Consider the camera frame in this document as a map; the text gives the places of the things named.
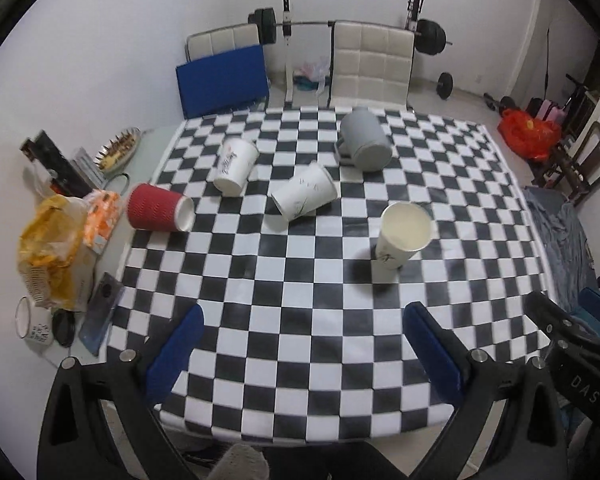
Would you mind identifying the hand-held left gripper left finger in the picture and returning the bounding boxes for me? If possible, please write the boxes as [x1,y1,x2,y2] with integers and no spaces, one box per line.
[37,303,205,480]

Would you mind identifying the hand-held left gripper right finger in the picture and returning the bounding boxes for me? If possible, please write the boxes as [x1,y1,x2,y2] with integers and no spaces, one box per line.
[404,302,569,480]

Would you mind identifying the white paper cup black print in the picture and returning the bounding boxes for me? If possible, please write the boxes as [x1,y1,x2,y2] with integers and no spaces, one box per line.
[371,201,433,271]

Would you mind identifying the red ribbed paper cup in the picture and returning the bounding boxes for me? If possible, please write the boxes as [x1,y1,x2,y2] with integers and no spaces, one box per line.
[126,183,196,233]

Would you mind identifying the white paper cup red print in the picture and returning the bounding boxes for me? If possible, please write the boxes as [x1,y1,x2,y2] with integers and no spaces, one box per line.
[213,137,260,198]

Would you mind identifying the white paper cup grey print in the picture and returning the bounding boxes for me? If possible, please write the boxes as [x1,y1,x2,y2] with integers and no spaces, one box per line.
[270,161,338,221]

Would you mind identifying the blue grey cloth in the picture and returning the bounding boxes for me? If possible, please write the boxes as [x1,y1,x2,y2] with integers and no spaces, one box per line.
[523,186,597,313]

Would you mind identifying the dark phone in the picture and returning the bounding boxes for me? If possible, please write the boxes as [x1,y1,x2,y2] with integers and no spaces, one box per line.
[77,272,126,357]

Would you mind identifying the black round lid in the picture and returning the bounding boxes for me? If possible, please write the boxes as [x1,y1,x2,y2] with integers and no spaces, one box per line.
[51,310,76,348]

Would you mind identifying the black white checkered tablecloth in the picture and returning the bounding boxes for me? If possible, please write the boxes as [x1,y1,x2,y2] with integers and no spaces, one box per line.
[103,106,557,445]

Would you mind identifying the grey textured object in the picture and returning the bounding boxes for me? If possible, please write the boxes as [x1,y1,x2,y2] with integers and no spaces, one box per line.
[214,442,271,480]

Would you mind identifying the dark wooden chair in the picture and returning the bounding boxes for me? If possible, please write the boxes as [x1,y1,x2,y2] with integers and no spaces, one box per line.
[532,121,600,206]

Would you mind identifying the white enamel mug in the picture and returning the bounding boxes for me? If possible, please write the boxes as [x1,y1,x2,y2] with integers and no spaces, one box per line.
[14,296,57,347]

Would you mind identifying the orange white packet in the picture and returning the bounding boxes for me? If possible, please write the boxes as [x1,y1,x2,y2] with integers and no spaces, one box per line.
[83,190,121,255]

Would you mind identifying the yellow plastic bag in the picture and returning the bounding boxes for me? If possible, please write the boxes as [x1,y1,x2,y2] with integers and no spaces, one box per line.
[19,195,90,312]

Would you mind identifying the red plastic bag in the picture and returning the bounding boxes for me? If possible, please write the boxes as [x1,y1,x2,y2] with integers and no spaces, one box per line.
[497,109,563,163]

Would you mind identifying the clear glass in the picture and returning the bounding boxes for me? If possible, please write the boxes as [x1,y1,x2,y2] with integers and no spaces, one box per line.
[101,172,131,195]

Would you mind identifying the pink case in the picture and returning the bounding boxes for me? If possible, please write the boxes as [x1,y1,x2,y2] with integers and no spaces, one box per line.
[539,100,567,123]

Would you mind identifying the grey box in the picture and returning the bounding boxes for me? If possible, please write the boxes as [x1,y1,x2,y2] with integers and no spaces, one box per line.
[71,147,106,188]

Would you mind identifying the plate of snacks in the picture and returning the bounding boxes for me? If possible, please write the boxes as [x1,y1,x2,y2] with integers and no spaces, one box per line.
[94,127,142,175]

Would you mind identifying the long black box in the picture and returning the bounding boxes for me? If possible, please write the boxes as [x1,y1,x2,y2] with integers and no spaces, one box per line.
[20,130,94,198]

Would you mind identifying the grey mug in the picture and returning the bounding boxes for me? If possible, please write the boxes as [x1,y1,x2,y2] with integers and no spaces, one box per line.
[334,108,394,171]

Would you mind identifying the white padded chair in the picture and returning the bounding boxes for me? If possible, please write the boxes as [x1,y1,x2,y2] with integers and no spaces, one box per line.
[327,20,415,109]
[185,23,262,63]

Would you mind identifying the barbell with black plates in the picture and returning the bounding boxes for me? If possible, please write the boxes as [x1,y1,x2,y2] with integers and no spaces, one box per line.
[247,7,454,57]

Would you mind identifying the pale plastic bags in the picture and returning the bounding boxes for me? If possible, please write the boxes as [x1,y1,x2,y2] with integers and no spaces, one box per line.
[293,59,331,94]

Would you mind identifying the white barbell rack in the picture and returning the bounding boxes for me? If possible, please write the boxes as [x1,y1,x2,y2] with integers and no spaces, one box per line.
[278,0,426,107]

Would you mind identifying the black metal frame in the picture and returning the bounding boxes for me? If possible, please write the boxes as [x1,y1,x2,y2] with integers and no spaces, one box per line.
[560,74,598,136]

